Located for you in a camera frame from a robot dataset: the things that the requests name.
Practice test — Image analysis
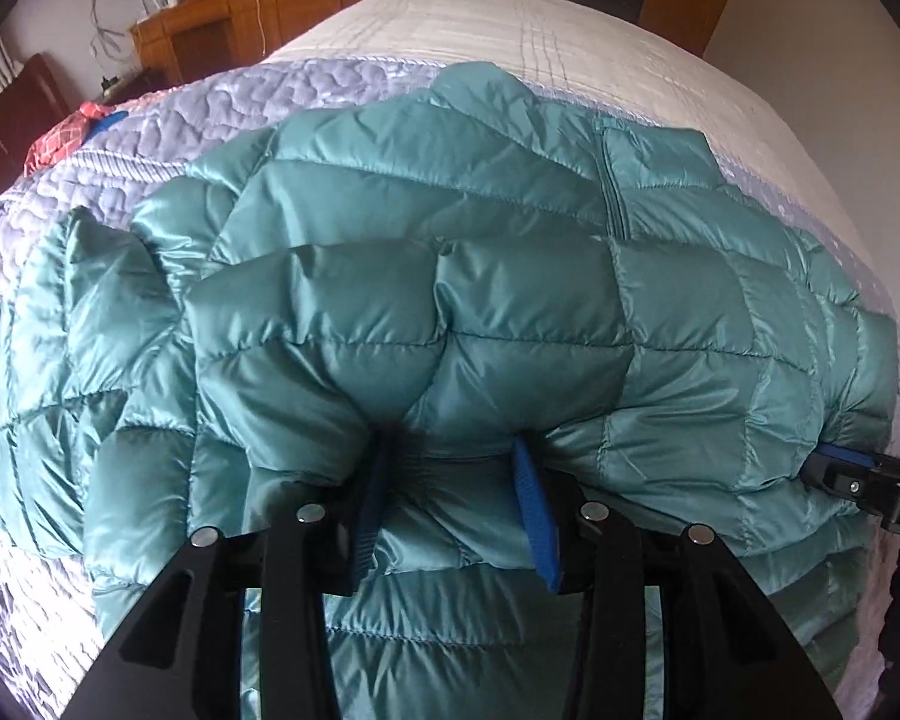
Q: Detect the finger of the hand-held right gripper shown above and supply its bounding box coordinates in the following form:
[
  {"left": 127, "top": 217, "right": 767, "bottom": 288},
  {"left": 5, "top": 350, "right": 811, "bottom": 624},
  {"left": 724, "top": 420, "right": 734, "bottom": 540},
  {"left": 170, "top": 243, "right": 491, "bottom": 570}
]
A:
[{"left": 799, "top": 445, "right": 882, "bottom": 502}]

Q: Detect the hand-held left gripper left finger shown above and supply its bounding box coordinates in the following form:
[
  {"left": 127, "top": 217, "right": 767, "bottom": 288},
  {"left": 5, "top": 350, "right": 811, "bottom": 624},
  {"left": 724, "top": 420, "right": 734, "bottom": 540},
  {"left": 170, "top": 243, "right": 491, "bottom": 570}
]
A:
[{"left": 60, "top": 431, "right": 413, "bottom": 720}]

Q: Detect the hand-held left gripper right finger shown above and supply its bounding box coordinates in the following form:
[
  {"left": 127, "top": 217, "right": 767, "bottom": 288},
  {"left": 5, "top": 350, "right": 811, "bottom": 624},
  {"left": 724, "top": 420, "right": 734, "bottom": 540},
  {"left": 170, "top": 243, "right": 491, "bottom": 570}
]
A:
[{"left": 510, "top": 431, "right": 845, "bottom": 720}]

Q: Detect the teal quilted puffer jacket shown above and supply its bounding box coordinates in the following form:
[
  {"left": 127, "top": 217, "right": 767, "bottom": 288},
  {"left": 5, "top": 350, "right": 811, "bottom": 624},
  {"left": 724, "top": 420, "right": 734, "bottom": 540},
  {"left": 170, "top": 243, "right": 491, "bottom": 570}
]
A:
[{"left": 0, "top": 64, "right": 900, "bottom": 720}]

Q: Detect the lavender quilted floral bedspread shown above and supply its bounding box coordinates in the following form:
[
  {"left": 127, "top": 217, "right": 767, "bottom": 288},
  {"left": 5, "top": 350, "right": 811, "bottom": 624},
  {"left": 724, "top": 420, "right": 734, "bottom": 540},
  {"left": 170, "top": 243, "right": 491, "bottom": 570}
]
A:
[{"left": 0, "top": 52, "right": 900, "bottom": 698}]

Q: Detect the cream woven bed mat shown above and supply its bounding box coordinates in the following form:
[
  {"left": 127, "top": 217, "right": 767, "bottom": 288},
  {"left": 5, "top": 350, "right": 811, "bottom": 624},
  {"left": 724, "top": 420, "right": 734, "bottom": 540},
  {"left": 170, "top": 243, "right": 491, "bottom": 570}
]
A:
[{"left": 259, "top": 0, "right": 882, "bottom": 301}]

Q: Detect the red patterned cloth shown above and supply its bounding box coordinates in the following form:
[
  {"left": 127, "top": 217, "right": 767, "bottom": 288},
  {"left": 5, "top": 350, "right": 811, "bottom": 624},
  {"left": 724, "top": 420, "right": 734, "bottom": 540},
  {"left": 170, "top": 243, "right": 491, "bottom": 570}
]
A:
[{"left": 24, "top": 103, "right": 117, "bottom": 173}]

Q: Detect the wooden desk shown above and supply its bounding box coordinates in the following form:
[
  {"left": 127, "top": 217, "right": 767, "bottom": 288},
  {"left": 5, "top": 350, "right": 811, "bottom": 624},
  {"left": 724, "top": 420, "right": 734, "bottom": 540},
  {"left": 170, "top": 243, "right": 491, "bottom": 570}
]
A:
[{"left": 129, "top": 0, "right": 282, "bottom": 87}]

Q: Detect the dark wooden headboard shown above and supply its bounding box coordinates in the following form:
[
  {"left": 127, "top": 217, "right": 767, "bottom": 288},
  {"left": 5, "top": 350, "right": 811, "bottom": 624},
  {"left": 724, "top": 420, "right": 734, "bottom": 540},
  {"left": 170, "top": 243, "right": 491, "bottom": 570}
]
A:
[{"left": 0, "top": 52, "right": 72, "bottom": 200}]

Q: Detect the wall cable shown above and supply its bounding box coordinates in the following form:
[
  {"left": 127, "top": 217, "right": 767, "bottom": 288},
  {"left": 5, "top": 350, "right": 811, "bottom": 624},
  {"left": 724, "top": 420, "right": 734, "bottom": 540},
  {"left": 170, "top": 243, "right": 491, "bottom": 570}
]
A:
[{"left": 82, "top": 0, "right": 125, "bottom": 65}]

